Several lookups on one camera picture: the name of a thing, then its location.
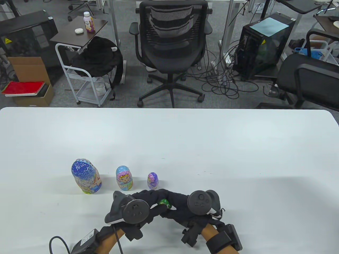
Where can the person's left hand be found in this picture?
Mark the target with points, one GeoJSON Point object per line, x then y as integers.
{"type": "Point", "coordinates": [153, 197]}

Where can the person's right hand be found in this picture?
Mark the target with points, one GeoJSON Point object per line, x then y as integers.
{"type": "Point", "coordinates": [180, 206]}

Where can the small green Russian doll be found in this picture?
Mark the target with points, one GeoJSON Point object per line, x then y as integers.
{"type": "Point", "coordinates": [164, 203]}

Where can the purple Russian doll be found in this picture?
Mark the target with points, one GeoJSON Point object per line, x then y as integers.
{"type": "Point", "coordinates": [152, 181]}

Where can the medium Russian doll base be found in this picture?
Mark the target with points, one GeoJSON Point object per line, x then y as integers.
{"type": "Point", "coordinates": [124, 186]}

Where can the medium pink Russian doll head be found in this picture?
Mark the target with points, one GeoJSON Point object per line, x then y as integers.
{"type": "Point", "coordinates": [122, 172]}

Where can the large floral Russian doll base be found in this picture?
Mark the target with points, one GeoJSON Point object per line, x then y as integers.
{"type": "Point", "coordinates": [91, 185]}

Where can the large blue Russian doll head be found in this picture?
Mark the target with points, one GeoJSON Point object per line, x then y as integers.
{"type": "Point", "coordinates": [82, 169]}

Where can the person's left forearm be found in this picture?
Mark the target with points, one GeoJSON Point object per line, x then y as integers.
{"type": "Point", "coordinates": [108, 239]}

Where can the person's right forearm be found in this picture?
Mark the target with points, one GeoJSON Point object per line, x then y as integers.
{"type": "Point", "coordinates": [210, 232]}

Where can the black round tracking controller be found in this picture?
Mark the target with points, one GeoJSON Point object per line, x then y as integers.
{"type": "Point", "coordinates": [200, 202]}
{"type": "Point", "coordinates": [135, 211]}

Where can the white metal cart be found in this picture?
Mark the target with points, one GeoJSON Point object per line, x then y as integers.
{"type": "Point", "coordinates": [90, 96]}

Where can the black mesh office chair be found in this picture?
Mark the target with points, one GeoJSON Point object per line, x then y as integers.
{"type": "Point", "coordinates": [172, 58]}

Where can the white power strip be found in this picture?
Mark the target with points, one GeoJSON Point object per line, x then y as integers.
{"type": "Point", "coordinates": [215, 66]}

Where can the black backpack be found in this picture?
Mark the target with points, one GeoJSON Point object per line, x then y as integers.
{"type": "Point", "coordinates": [98, 58]}

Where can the black book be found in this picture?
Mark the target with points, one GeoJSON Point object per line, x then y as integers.
{"type": "Point", "coordinates": [43, 89]}

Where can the black computer tower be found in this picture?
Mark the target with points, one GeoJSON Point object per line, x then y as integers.
{"type": "Point", "coordinates": [254, 53]}

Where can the red notebook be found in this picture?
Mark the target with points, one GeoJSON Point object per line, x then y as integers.
{"type": "Point", "coordinates": [22, 87]}

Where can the dark side table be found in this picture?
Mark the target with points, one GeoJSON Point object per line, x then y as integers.
{"type": "Point", "coordinates": [325, 22]}
{"type": "Point", "coordinates": [79, 38]}

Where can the cardboard box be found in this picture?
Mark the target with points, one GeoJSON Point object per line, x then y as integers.
{"type": "Point", "coordinates": [29, 68]}

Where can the white round case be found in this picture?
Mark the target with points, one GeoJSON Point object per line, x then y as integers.
{"type": "Point", "coordinates": [79, 31]}

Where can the purple label drink bottle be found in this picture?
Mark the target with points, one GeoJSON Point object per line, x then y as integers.
{"type": "Point", "coordinates": [89, 25]}

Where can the black padded office chair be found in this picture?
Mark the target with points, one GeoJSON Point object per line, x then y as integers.
{"type": "Point", "coordinates": [312, 76]}

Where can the grey desk leg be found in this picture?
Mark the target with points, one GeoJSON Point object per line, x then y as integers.
{"type": "Point", "coordinates": [227, 26]}

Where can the teal paper sheet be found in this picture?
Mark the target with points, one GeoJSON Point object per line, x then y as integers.
{"type": "Point", "coordinates": [268, 26]}

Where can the blue bag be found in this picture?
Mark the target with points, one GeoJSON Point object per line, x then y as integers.
{"type": "Point", "coordinates": [316, 54]}

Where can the black cabinet with yellow sticker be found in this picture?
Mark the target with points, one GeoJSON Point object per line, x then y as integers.
{"type": "Point", "coordinates": [23, 34]}

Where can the black desk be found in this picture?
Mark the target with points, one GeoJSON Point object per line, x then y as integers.
{"type": "Point", "coordinates": [304, 6]}

